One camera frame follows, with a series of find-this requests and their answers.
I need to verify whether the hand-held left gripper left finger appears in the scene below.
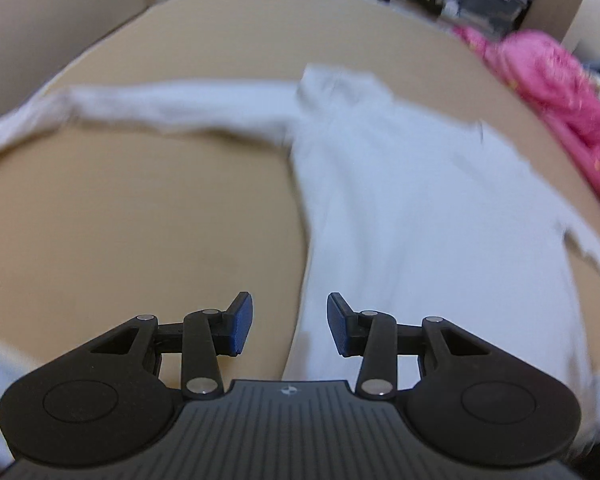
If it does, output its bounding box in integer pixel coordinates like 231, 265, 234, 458
90, 291, 254, 401

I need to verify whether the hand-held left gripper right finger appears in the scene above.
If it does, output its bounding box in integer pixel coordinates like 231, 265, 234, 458
326, 291, 487, 399

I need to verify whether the white long-sleeve shirt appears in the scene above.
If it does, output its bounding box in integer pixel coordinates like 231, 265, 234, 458
0, 62, 600, 461

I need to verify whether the beige bed mattress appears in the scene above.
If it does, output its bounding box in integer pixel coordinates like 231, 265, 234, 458
0, 0, 600, 411

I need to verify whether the pink floral quilt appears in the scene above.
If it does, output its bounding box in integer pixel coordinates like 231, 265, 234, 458
452, 25, 600, 206

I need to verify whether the wooden shelf unit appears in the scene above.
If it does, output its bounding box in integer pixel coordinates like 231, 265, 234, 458
522, 0, 597, 53

